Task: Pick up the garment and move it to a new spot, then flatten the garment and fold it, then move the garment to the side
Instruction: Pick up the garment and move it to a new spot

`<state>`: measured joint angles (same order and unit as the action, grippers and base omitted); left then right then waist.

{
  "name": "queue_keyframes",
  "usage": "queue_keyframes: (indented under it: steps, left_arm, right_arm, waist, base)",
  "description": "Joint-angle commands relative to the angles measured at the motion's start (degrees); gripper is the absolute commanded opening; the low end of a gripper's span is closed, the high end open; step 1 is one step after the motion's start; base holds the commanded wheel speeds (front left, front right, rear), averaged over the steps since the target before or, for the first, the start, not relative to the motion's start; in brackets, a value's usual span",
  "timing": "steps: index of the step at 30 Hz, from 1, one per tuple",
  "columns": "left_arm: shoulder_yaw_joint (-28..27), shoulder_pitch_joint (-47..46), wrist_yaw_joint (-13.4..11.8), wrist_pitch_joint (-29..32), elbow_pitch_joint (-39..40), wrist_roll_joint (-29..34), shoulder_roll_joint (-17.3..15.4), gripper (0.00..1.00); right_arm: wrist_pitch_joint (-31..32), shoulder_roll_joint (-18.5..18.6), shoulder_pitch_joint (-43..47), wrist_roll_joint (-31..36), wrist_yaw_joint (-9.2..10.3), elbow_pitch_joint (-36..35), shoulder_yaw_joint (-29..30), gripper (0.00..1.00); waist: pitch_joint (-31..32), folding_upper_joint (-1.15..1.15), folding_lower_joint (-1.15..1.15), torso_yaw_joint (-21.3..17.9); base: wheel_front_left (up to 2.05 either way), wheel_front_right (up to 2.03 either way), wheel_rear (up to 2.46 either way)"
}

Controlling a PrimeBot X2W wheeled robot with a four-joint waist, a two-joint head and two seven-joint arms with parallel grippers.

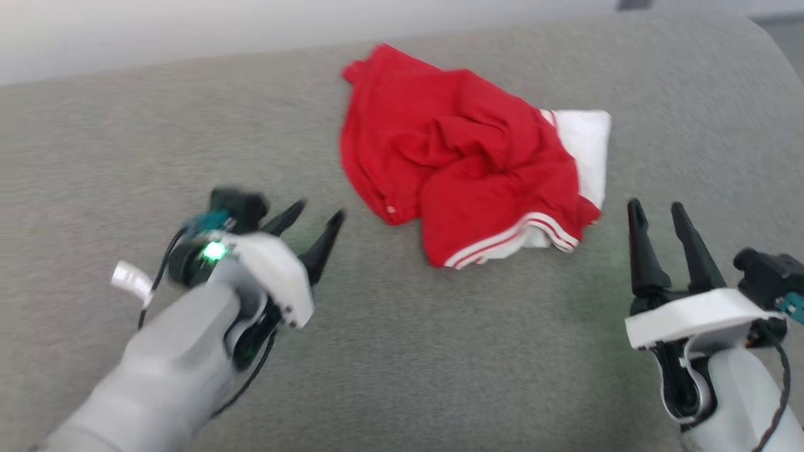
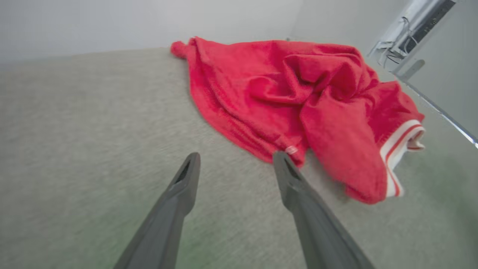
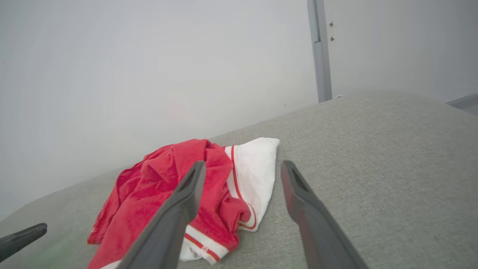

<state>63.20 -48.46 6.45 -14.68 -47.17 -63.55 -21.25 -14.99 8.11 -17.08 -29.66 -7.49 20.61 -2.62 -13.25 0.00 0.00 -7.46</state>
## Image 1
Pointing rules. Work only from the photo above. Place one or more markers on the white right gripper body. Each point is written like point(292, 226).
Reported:
point(691, 317)

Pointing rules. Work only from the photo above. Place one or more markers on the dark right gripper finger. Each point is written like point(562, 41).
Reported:
point(694, 251)
point(642, 257)

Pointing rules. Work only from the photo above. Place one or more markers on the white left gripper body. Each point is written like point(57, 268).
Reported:
point(276, 276)

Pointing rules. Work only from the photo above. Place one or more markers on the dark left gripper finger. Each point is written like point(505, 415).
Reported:
point(286, 218)
point(323, 245)

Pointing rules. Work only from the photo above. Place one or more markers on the red and white garment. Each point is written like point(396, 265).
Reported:
point(465, 157)

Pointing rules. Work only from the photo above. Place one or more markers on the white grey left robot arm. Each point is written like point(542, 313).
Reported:
point(163, 376)

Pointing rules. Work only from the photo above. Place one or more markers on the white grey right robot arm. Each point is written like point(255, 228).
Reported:
point(741, 402)

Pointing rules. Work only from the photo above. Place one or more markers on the grey fabric sofa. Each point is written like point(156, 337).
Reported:
point(440, 358)

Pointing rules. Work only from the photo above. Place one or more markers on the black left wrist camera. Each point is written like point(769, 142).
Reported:
point(242, 204)

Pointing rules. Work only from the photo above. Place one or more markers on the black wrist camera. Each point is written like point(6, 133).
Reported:
point(242, 204)
point(769, 276)

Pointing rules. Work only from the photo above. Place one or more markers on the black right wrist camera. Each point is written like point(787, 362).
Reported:
point(769, 276)

